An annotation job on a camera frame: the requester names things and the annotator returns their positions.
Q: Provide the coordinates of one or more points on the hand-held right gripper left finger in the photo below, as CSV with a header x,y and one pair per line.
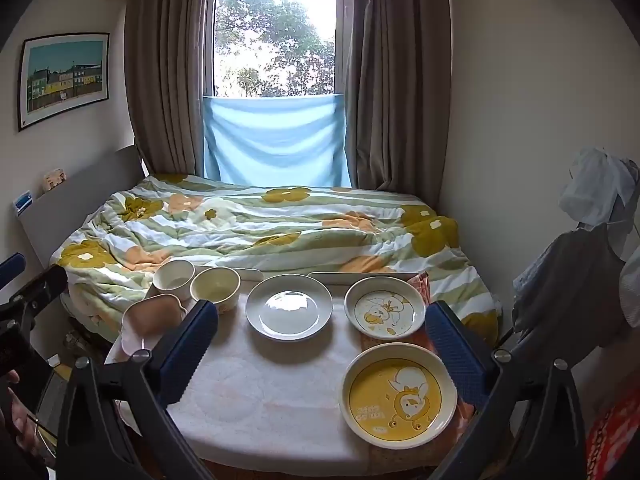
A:
x,y
192,345

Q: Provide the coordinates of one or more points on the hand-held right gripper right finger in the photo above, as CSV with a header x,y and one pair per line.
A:
x,y
455,355

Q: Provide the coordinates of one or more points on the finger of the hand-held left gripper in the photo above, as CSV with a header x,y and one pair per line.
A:
x,y
40,285
12,266

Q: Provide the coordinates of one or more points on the cream bowl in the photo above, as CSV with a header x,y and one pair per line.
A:
x,y
216,287

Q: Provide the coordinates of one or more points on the yellow duck print plate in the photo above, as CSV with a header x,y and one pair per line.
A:
x,y
397,395

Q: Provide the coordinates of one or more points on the white duck print plate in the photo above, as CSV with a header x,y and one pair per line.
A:
x,y
385,310

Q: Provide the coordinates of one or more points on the plain grey-white plate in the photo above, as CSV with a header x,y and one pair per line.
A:
x,y
289,307

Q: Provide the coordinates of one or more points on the person's left hand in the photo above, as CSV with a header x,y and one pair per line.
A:
x,y
24,425

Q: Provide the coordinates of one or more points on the small blue object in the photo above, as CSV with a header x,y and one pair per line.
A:
x,y
23,203

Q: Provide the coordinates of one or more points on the small white bowl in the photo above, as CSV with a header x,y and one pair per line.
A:
x,y
172,280

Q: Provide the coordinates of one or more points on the white table cloth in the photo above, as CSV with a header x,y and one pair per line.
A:
x,y
270,390

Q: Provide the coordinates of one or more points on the small beige box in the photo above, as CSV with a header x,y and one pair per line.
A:
x,y
54,181

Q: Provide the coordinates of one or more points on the grey bed headboard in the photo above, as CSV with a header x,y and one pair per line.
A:
x,y
85,195

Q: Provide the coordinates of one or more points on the grey hanging garment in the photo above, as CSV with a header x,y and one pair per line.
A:
x,y
575,290

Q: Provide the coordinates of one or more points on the floral striped blanket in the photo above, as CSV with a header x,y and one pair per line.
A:
x,y
280,225

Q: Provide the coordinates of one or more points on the red patterned bag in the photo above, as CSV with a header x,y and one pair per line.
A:
x,y
612,440

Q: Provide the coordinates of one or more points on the white hanging garment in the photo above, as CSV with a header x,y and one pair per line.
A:
x,y
595,190

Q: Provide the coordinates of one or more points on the light blue cloth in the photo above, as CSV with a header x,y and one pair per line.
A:
x,y
275,140

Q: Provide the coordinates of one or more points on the brown curtain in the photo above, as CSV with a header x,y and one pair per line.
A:
x,y
395,85
167,70

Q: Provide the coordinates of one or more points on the window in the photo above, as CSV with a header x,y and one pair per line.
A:
x,y
275,35

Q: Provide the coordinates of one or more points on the framed wall picture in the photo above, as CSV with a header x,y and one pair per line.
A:
x,y
64,80

